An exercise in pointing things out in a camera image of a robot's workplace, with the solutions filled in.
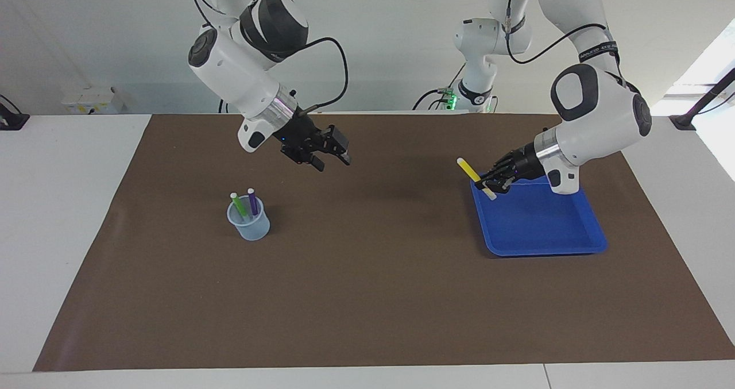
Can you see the white power strip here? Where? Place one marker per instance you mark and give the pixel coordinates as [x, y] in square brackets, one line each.
[92, 101]

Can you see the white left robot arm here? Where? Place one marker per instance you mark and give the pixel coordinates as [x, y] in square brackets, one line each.
[597, 124]

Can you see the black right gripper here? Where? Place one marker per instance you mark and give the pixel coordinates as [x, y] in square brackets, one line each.
[307, 139]

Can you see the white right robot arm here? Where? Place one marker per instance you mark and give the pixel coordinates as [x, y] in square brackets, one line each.
[235, 73]

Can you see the black stand with pole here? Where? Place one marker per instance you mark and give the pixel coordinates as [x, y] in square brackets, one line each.
[683, 122]

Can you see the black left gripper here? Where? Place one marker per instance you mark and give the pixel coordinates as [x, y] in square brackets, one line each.
[517, 168]

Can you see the translucent plastic cup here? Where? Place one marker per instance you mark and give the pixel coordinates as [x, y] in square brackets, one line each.
[252, 231]

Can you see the yellow marker pen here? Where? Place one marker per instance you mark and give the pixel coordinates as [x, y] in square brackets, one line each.
[469, 170]

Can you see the green marker pen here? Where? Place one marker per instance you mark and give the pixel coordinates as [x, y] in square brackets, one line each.
[238, 207]

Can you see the blue plastic tray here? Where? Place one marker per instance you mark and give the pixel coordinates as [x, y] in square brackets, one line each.
[545, 228]

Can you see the black table clamp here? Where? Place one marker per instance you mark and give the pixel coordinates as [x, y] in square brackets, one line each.
[12, 120]

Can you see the brown table mat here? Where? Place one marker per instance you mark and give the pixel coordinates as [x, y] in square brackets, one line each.
[367, 297]

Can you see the purple marker pen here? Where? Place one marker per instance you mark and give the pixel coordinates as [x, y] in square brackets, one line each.
[253, 201]

